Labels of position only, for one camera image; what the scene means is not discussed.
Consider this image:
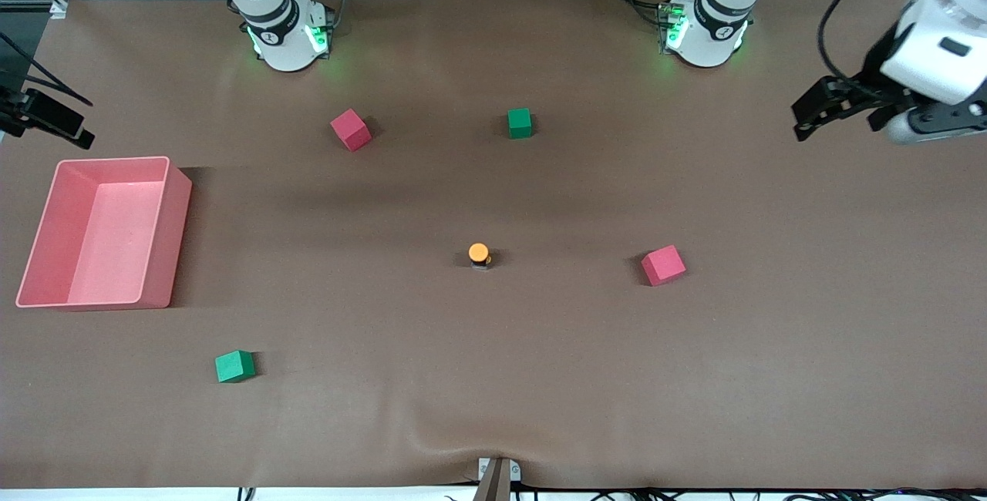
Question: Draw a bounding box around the pink cube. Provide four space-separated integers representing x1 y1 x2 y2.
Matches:
641 244 687 287
330 108 373 152

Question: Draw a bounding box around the brown table mat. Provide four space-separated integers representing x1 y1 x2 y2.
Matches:
0 0 987 490

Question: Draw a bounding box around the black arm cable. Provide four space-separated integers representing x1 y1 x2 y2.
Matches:
819 0 957 82
0 31 93 107

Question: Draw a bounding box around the pink plastic bin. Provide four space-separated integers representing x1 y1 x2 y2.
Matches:
15 156 194 311

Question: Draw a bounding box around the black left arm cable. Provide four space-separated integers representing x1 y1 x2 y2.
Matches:
819 0 957 82

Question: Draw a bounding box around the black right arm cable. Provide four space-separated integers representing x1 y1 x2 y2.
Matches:
0 31 93 107

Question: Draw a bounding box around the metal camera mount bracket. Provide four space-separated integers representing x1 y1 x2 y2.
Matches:
472 457 522 501

